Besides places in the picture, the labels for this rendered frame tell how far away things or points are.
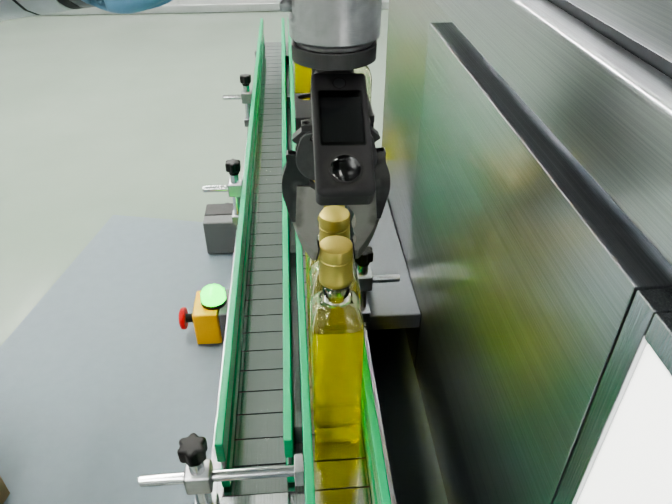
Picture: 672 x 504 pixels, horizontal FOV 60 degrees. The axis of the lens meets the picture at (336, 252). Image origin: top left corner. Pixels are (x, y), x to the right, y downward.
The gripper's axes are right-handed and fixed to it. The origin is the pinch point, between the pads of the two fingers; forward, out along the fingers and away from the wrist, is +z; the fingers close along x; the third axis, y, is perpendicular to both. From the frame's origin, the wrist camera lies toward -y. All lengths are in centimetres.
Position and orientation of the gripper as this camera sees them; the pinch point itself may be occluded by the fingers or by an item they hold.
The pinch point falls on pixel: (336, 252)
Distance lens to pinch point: 58.1
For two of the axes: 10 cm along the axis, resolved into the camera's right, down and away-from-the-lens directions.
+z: 0.0, 8.1, 5.8
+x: -10.0, 0.4, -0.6
